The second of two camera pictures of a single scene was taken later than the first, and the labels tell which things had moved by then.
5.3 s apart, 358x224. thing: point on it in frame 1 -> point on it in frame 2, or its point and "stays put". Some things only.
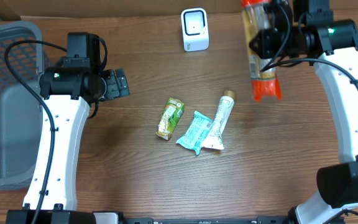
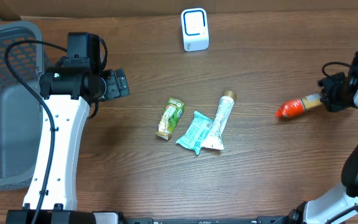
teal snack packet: (195, 135) stays put
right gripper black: (265, 39) -> (329, 84)
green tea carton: (169, 117) stays put
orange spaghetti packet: (265, 81) -> (291, 108)
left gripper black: (117, 89) stays put
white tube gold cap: (224, 109) stays put
